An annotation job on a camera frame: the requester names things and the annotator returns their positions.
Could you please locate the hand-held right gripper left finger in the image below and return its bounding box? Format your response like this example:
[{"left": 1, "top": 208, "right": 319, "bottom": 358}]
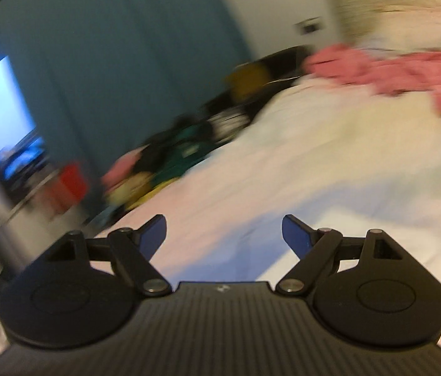
[{"left": 45, "top": 214, "right": 173, "bottom": 297}]

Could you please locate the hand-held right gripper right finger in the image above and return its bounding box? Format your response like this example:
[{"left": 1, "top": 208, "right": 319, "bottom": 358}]
[{"left": 275, "top": 214, "right": 404, "bottom": 295}]

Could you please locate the pink garment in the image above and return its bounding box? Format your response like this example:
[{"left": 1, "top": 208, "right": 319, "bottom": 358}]
[{"left": 305, "top": 44, "right": 441, "bottom": 130}]

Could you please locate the pile of colourful clothes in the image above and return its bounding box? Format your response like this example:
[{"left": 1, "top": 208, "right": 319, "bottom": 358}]
[{"left": 101, "top": 45, "right": 311, "bottom": 212}]

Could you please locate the white bed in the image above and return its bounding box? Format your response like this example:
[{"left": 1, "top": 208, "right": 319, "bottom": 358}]
[{"left": 94, "top": 5, "right": 441, "bottom": 366}]

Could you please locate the red box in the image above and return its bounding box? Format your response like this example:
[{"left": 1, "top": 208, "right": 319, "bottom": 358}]
[{"left": 46, "top": 162, "right": 90, "bottom": 216}]

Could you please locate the yellow pillow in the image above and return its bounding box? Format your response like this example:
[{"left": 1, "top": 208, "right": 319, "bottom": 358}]
[{"left": 226, "top": 63, "right": 271, "bottom": 97}]

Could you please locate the teal curtain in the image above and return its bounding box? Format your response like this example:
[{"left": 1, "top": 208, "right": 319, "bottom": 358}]
[{"left": 0, "top": 0, "right": 253, "bottom": 228}]

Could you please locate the bright window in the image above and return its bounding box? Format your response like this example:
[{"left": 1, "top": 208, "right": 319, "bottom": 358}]
[{"left": 0, "top": 55, "right": 47, "bottom": 181}]

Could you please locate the wall switch plate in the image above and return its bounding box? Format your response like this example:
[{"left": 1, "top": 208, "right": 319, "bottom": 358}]
[{"left": 295, "top": 18, "right": 323, "bottom": 36}]

